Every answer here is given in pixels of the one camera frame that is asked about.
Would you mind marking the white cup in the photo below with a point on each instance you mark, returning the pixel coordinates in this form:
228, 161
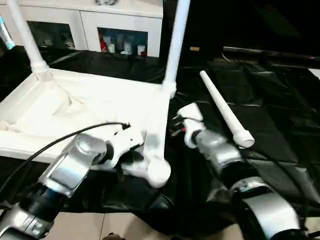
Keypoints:
111, 48
141, 50

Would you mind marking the white cabinet with glass doors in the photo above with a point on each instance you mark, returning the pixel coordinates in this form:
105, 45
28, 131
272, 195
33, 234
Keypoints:
87, 15

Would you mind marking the white flat board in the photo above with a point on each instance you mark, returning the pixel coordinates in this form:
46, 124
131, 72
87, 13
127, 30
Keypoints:
315, 73

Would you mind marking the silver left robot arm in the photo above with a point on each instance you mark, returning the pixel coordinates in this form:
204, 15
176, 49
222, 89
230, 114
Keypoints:
70, 165

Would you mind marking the black plastic mat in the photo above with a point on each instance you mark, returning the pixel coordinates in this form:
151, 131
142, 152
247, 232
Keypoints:
275, 112

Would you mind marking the white plastic table leg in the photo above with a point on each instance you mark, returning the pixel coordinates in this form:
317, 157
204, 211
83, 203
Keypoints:
27, 37
225, 107
176, 45

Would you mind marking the white jar blue print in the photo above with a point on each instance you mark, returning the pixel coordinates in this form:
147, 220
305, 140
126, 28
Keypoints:
127, 48

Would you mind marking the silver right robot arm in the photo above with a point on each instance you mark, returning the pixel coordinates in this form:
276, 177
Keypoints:
220, 150

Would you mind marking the black white patterned ornament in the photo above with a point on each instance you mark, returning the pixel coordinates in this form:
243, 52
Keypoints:
105, 2

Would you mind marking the white plastic table top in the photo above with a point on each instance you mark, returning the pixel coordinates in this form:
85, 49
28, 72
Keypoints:
100, 105

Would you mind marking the long black bar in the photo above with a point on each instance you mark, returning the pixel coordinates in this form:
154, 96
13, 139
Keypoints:
270, 53

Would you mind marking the red packet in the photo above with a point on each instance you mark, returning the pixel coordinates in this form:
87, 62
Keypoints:
103, 42

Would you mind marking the grey metal rack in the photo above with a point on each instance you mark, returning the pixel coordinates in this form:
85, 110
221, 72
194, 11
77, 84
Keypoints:
6, 32

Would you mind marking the small tan label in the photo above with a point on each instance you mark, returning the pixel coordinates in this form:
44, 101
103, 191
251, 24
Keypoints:
194, 48

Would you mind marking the dark grey robot foot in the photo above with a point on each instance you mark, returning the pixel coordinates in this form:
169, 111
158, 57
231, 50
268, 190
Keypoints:
113, 236

